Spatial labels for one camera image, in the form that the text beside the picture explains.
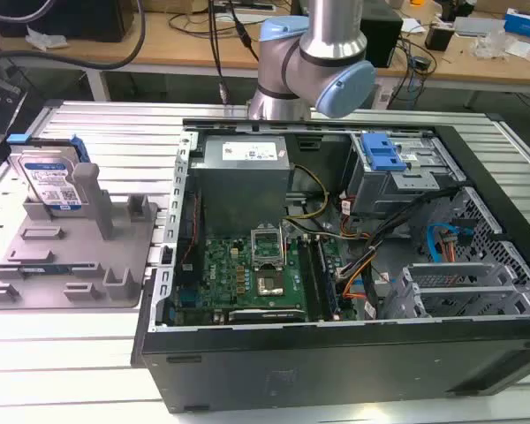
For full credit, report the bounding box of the grey parts rack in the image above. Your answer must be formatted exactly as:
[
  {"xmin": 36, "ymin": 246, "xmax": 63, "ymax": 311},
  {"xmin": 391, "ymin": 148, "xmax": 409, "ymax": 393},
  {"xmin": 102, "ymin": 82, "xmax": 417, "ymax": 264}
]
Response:
[{"xmin": 0, "ymin": 162, "xmax": 157, "ymax": 310}]

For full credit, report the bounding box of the hard disk in blue carrier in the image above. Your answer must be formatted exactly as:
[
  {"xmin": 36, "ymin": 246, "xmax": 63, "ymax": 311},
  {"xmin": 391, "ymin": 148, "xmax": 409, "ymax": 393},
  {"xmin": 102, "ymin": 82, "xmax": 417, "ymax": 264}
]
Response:
[{"xmin": 6, "ymin": 133, "xmax": 92, "ymax": 212}]

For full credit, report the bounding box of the black expansion slot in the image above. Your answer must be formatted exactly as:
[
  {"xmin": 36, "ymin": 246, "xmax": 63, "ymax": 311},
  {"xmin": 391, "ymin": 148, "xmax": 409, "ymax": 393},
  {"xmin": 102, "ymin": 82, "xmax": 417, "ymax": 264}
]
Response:
[{"xmin": 227, "ymin": 308, "xmax": 307, "ymax": 322}]

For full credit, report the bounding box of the blue white box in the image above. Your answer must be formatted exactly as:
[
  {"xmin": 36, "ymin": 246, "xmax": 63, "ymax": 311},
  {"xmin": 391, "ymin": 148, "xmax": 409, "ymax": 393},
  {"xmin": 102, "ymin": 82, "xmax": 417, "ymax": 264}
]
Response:
[{"xmin": 503, "ymin": 7, "xmax": 530, "ymax": 38}]

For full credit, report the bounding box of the black RAM slot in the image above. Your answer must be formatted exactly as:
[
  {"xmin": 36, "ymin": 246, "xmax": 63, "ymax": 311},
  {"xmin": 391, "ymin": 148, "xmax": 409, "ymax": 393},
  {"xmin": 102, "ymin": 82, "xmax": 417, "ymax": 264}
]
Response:
[
  {"xmin": 313, "ymin": 237, "xmax": 342, "ymax": 322},
  {"xmin": 297, "ymin": 238, "xmax": 324, "ymax": 322}
]

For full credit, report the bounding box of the blue SATA wire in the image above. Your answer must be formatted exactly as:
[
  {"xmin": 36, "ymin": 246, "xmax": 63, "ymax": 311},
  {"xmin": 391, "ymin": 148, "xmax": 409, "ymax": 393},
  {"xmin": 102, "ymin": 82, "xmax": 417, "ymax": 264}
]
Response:
[{"xmin": 425, "ymin": 223, "xmax": 474, "ymax": 276}]

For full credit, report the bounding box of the green motherboard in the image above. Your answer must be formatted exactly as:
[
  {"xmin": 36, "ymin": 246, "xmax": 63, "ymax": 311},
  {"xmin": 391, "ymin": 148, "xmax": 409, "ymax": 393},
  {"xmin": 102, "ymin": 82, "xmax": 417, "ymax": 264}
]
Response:
[{"xmin": 165, "ymin": 231, "xmax": 359, "ymax": 326}]

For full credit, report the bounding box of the black wire bundle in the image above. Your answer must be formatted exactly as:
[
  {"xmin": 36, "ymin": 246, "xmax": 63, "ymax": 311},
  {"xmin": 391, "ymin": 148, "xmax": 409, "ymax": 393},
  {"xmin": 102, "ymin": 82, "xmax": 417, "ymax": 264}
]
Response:
[{"xmin": 335, "ymin": 185, "xmax": 465, "ymax": 319}]

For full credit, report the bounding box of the grey optical drive cage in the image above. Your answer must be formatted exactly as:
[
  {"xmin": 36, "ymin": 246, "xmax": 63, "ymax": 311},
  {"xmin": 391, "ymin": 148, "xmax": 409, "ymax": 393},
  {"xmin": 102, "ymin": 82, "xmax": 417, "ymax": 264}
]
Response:
[{"xmin": 343, "ymin": 131, "xmax": 467, "ymax": 218}]

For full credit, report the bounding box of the thick grey cable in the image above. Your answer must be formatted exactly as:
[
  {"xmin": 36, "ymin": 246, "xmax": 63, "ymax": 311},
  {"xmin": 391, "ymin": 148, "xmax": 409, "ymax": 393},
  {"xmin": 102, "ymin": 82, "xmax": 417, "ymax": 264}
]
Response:
[{"xmin": 0, "ymin": 0, "xmax": 148, "ymax": 71}]

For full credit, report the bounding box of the yellow black power wire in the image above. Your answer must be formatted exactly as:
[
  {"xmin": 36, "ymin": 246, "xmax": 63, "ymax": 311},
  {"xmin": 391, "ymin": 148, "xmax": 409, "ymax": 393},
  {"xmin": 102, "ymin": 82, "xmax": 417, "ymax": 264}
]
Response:
[{"xmin": 284, "ymin": 163, "xmax": 329, "ymax": 220}]

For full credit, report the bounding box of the small black box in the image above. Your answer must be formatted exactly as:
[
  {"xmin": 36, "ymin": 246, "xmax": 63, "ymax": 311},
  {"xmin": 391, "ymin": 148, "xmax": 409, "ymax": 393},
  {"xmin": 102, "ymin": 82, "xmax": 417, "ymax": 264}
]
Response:
[{"xmin": 424, "ymin": 23, "xmax": 455, "ymax": 50}]

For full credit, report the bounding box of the black bag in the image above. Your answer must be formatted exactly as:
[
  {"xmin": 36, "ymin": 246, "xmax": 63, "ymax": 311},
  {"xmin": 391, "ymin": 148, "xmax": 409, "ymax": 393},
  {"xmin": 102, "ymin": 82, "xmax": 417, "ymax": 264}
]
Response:
[{"xmin": 0, "ymin": 52, "xmax": 29, "ymax": 147}]

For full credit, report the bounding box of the black monitor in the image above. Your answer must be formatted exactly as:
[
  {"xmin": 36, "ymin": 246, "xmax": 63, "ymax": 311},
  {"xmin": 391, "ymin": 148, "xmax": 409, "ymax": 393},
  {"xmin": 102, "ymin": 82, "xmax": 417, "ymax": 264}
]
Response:
[{"xmin": 0, "ymin": 0, "xmax": 136, "ymax": 43}]

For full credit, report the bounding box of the CPU socket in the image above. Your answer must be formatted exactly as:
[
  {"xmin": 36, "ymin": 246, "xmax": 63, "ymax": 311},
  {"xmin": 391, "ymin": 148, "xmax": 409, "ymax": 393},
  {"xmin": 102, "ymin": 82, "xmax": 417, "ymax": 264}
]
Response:
[{"xmin": 254, "ymin": 269, "xmax": 285, "ymax": 297}]

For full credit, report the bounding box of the grey disk bay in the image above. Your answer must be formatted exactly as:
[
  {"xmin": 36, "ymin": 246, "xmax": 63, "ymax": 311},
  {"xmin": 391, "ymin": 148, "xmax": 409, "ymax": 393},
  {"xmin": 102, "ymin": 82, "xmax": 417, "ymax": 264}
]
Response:
[{"xmin": 377, "ymin": 261, "xmax": 530, "ymax": 320}]

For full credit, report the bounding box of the grey power supply unit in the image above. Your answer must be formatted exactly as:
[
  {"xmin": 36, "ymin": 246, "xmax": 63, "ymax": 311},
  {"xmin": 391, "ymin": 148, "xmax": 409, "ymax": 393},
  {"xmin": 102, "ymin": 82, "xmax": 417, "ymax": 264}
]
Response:
[{"xmin": 189, "ymin": 134, "xmax": 294, "ymax": 239}]

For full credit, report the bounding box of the blue drive bay latch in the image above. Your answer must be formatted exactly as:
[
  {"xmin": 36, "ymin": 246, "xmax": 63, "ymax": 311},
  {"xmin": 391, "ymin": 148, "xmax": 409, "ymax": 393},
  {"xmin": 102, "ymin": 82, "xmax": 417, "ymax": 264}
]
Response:
[{"xmin": 360, "ymin": 132, "xmax": 406, "ymax": 174}]

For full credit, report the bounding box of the orange power wire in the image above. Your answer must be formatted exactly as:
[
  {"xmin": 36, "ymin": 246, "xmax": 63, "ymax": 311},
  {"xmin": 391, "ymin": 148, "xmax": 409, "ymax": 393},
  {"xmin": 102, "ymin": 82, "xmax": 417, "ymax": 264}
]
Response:
[{"xmin": 439, "ymin": 232, "xmax": 460, "ymax": 273}]

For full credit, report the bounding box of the metal socket cover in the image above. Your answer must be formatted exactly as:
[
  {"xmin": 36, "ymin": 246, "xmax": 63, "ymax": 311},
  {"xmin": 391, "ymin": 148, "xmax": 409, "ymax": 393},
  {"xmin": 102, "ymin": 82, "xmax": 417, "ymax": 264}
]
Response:
[{"xmin": 249, "ymin": 226, "xmax": 289, "ymax": 270}]

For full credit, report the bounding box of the black open PC case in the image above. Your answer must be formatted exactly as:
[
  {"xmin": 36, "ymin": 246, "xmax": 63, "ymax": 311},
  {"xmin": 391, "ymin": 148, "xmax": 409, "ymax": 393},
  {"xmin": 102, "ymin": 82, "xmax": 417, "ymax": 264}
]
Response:
[{"xmin": 130, "ymin": 116, "xmax": 530, "ymax": 414}]

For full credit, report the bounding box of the black hanging cable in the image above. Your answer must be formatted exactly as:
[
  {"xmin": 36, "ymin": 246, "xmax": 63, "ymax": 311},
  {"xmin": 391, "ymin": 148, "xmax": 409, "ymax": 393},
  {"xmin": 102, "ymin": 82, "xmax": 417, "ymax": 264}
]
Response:
[{"xmin": 207, "ymin": 0, "xmax": 229, "ymax": 105}]

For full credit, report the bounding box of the wooden desk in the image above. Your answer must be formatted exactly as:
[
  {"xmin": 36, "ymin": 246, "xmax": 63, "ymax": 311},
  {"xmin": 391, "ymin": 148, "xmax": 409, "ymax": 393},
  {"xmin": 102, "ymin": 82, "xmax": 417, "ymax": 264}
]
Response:
[{"xmin": 0, "ymin": 0, "xmax": 530, "ymax": 95}]

